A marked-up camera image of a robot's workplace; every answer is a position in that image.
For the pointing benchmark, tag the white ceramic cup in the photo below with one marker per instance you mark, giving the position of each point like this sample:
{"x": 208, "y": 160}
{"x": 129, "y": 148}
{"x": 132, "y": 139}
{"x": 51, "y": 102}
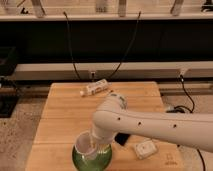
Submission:
{"x": 85, "y": 146}

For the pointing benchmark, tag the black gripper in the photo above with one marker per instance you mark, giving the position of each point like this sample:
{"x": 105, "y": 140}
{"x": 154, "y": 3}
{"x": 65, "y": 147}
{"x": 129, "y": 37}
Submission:
{"x": 121, "y": 138}

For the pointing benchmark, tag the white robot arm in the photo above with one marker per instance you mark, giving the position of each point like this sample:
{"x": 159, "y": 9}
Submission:
{"x": 111, "y": 117}

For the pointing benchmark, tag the white plastic bottle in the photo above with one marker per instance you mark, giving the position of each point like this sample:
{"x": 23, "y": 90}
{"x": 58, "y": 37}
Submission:
{"x": 94, "y": 88}

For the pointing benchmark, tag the white square box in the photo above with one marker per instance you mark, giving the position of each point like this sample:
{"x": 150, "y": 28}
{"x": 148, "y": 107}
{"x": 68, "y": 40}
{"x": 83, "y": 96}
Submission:
{"x": 145, "y": 149}

